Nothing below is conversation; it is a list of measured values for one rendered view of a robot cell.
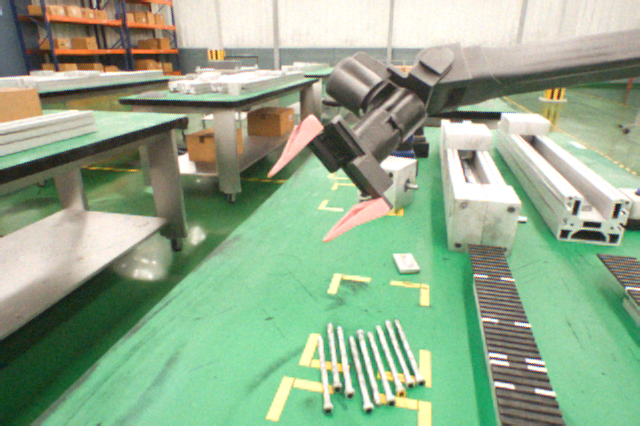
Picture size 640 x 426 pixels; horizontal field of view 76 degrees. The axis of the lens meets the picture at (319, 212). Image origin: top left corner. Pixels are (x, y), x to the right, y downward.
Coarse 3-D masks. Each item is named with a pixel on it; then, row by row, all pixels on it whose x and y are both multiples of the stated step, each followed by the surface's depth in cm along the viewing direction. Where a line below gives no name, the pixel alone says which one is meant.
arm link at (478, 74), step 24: (456, 48) 52; (480, 48) 52; (504, 48) 53; (528, 48) 53; (552, 48) 52; (576, 48) 52; (600, 48) 52; (624, 48) 52; (456, 72) 50; (480, 72) 50; (504, 72) 51; (528, 72) 51; (552, 72) 52; (576, 72) 52; (600, 72) 53; (624, 72) 53; (432, 96) 52; (456, 96) 55; (480, 96) 54; (504, 96) 55
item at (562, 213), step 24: (504, 144) 128; (528, 144) 108; (552, 144) 109; (528, 168) 97; (552, 168) 86; (576, 168) 87; (528, 192) 95; (552, 192) 80; (576, 192) 72; (600, 192) 74; (552, 216) 77; (576, 216) 71; (600, 216) 72; (624, 216) 69; (576, 240) 73; (600, 240) 72
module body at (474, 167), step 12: (444, 120) 145; (444, 156) 106; (456, 156) 96; (480, 156) 96; (444, 168) 101; (456, 168) 87; (468, 168) 97; (480, 168) 92; (492, 168) 87; (444, 180) 96; (456, 180) 79; (468, 180) 88; (480, 180) 90; (492, 180) 79; (444, 192) 92; (444, 204) 89
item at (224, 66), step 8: (248, 56) 593; (256, 56) 592; (208, 64) 543; (216, 64) 513; (224, 64) 512; (232, 64) 511; (240, 64) 525; (256, 64) 589; (200, 72) 513; (208, 72) 511; (224, 72) 508; (232, 72) 507; (240, 72) 516; (240, 112) 527; (248, 112) 587; (208, 120) 534; (240, 120) 528; (240, 128) 533
